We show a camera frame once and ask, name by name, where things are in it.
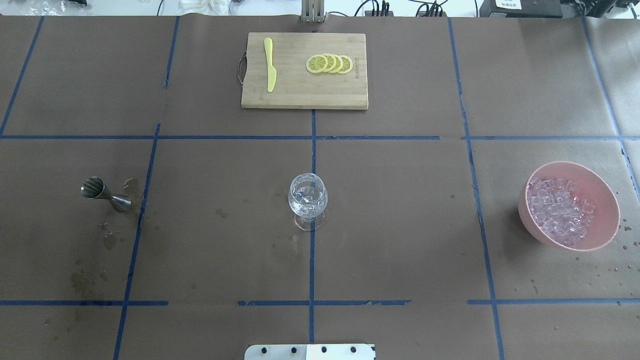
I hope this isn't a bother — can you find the clear wine glass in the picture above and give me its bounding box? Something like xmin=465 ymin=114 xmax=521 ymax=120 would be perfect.
xmin=287 ymin=173 xmax=329 ymax=231

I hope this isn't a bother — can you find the metal camera stand post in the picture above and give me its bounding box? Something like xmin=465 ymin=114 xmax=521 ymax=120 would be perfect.
xmin=301 ymin=0 xmax=327 ymax=24

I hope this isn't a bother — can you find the yellow plastic knife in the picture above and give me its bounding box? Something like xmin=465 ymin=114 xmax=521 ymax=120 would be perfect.
xmin=263 ymin=38 xmax=277 ymax=93

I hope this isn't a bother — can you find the steel cocktail jigger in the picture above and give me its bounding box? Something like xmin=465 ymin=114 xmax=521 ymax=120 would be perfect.
xmin=80 ymin=177 xmax=132 ymax=212

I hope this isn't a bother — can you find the clear ice cube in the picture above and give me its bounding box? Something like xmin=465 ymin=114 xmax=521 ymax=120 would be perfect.
xmin=292 ymin=184 xmax=323 ymax=214

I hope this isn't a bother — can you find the pile of ice cubes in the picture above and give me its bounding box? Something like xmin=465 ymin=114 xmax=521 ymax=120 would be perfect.
xmin=526 ymin=177 xmax=597 ymax=249

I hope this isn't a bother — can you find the black equipment box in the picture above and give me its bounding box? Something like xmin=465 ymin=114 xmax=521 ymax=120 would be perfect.
xmin=478 ymin=0 xmax=563 ymax=19

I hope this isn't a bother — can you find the bamboo cutting board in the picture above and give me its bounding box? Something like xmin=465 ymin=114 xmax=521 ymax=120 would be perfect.
xmin=241 ymin=32 xmax=370 ymax=111

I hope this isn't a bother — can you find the pink bowl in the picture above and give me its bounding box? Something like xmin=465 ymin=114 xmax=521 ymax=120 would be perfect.
xmin=518 ymin=161 xmax=621 ymax=252

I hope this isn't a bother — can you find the black power strip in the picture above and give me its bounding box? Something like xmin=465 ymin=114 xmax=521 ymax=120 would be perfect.
xmin=359 ymin=0 xmax=394 ymax=18

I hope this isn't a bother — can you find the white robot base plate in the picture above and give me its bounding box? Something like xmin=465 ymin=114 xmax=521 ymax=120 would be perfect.
xmin=244 ymin=343 xmax=377 ymax=360

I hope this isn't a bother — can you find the lemon slice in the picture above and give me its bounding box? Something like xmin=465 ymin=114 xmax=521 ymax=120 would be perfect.
xmin=322 ymin=54 xmax=337 ymax=73
xmin=329 ymin=54 xmax=341 ymax=74
xmin=305 ymin=54 xmax=329 ymax=74
xmin=337 ymin=55 xmax=354 ymax=75

